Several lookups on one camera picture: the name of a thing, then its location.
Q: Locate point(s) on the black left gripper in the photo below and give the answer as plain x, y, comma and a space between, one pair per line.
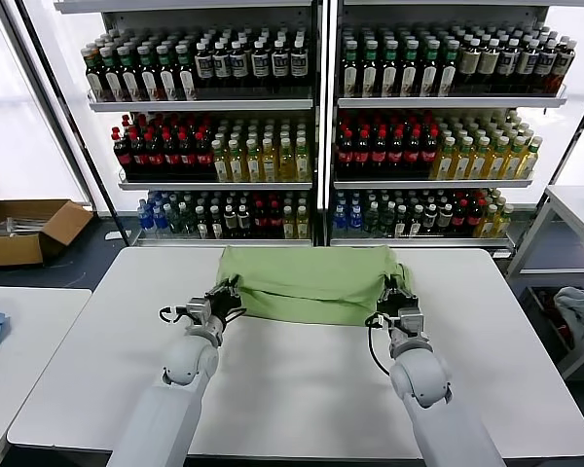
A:
229, 306

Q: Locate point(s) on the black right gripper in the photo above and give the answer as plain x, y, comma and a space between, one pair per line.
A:
394, 306

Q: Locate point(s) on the plain green t-shirt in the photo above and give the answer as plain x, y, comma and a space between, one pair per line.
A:
311, 282

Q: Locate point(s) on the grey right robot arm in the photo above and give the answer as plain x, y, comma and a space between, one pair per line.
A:
433, 389

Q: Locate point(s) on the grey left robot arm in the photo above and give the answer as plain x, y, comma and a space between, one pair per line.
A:
175, 389

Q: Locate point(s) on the grey white clothes pile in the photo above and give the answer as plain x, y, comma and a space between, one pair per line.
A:
581, 311

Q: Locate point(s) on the small white-cap dark bottle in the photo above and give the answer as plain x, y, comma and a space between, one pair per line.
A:
446, 219
401, 222
216, 224
416, 222
230, 223
202, 224
430, 219
244, 223

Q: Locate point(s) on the dark green water bottle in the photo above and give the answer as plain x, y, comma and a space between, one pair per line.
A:
371, 221
386, 221
176, 221
190, 221

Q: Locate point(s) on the small red-cap cola bottle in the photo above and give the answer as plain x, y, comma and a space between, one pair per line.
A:
260, 222
460, 219
275, 222
474, 219

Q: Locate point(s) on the blue water bottle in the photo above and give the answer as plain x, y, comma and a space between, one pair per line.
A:
339, 219
145, 219
159, 219
355, 219

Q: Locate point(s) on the small yellow tea bottle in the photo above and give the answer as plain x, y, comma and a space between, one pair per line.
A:
288, 224
502, 222
302, 224
487, 222

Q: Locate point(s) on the small white floor item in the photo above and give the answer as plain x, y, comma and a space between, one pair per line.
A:
112, 235

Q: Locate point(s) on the black slanted pole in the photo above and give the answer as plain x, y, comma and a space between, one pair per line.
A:
582, 129
110, 208

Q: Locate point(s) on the dark storage crate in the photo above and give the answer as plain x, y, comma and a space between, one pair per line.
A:
540, 316

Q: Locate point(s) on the grey metal shelf unit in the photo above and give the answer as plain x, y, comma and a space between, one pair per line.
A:
443, 101
199, 105

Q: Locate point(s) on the white side table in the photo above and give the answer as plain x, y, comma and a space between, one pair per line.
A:
34, 340

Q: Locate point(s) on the green-cap dark tea bottle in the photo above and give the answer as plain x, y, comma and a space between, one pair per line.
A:
390, 71
188, 81
113, 82
169, 81
150, 82
97, 83
448, 71
410, 71
350, 71
429, 71
131, 82
370, 71

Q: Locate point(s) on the white-cap blue-label drink bottle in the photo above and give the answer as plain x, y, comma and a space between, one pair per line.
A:
204, 66
222, 65
527, 63
508, 63
299, 62
545, 64
280, 62
260, 63
239, 64

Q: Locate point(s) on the open cardboard box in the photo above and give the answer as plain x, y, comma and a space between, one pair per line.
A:
10, 246

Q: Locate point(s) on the grey wrapped parts bundle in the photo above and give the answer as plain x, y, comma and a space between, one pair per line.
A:
14, 226

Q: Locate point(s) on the white-cap tan-label drink bottle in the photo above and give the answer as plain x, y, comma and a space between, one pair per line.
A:
487, 63
468, 63

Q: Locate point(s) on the white-cap amber drink bottle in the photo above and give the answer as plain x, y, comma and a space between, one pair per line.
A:
563, 66

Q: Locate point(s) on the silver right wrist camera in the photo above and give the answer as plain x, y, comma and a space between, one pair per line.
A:
411, 321

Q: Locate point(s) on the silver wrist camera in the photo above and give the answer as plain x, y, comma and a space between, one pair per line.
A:
411, 321
199, 311

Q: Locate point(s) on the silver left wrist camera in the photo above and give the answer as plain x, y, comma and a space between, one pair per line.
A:
199, 311

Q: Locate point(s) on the grey frame white table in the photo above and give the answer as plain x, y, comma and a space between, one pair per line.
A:
574, 203

